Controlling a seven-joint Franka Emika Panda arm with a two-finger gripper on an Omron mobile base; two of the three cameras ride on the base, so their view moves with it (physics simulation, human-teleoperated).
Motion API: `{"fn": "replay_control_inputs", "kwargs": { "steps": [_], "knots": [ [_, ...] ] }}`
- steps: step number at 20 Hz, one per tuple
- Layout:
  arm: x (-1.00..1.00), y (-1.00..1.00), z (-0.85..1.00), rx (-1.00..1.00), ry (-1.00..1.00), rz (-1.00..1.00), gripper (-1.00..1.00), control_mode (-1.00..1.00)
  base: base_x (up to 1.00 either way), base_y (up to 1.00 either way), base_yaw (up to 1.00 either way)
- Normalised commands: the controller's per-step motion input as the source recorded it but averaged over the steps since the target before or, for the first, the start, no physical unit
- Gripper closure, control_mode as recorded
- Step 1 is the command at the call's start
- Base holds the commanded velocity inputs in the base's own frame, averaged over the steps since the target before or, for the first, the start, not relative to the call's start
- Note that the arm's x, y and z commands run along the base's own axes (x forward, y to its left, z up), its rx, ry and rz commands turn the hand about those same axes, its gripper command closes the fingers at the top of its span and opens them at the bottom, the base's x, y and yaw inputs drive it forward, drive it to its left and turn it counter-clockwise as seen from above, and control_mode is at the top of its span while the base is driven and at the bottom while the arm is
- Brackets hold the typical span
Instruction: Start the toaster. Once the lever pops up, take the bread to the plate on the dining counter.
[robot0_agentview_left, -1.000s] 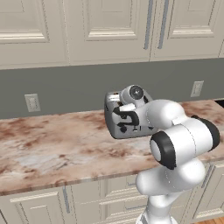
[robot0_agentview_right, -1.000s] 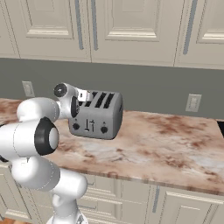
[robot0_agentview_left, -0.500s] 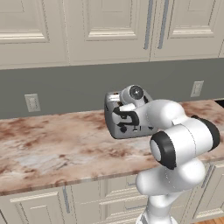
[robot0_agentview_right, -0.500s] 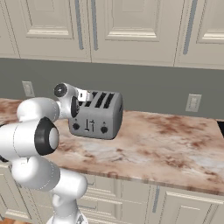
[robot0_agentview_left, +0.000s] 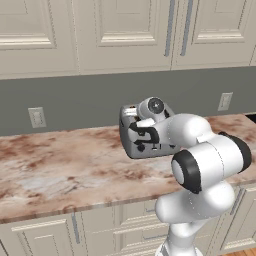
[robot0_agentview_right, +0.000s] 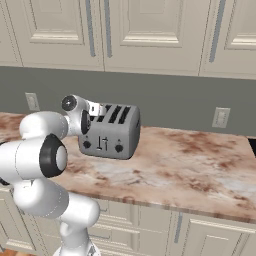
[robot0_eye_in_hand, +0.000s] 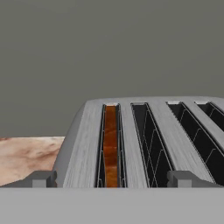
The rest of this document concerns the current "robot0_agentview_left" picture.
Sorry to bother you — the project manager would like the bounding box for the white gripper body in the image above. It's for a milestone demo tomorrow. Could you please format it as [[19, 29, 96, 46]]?
[[128, 123, 160, 153]]

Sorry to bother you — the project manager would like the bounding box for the cream drawer front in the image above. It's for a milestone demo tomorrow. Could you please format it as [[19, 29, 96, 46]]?
[[113, 219, 172, 256], [120, 199, 159, 218]]

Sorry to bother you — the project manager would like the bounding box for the cream base cupboard door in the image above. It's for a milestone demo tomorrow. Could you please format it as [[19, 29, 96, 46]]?
[[80, 203, 123, 256], [207, 185, 256, 256], [0, 213, 83, 256]]

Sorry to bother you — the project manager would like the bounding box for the white wall socket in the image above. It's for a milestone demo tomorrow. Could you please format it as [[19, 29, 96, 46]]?
[[27, 106, 47, 129], [217, 92, 234, 112]]

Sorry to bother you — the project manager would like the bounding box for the cream wall cupboard door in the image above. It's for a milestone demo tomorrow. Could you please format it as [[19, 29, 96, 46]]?
[[73, 0, 176, 76], [0, 0, 80, 80], [171, 0, 256, 71]]

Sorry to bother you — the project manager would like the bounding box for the grey base cupboard handle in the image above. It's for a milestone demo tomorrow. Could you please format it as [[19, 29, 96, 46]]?
[[71, 213, 81, 245], [230, 188, 245, 216]]

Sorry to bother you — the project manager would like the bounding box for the grey wall cupboard handle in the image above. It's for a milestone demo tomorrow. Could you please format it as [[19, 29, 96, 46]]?
[[180, 0, 194, 57], [164, 0, 176, 58]]

